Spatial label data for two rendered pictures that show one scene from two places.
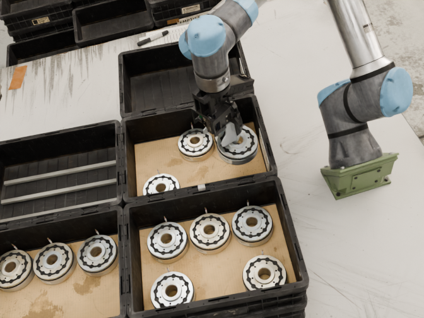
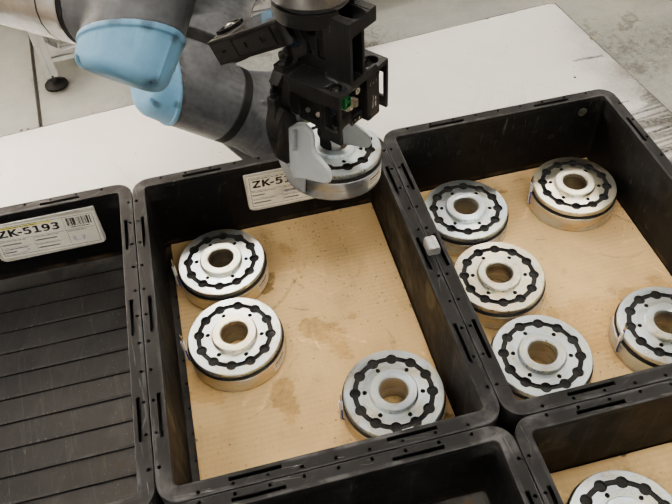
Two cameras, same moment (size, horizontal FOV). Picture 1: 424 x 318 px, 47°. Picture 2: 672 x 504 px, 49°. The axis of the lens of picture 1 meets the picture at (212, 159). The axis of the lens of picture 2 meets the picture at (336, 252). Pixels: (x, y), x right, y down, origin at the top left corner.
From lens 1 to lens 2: 1.11 m
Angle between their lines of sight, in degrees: 59
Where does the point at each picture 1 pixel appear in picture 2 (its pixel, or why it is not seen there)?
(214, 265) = (562, 279)
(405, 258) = (434, 110)
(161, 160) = (275, 431)
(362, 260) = not seen: hidden behind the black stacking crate
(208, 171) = (316, 316)
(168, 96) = (13, 456)
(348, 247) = not seen: hidden behind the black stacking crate
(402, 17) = not seen: outside the picture
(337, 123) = (230, 87)
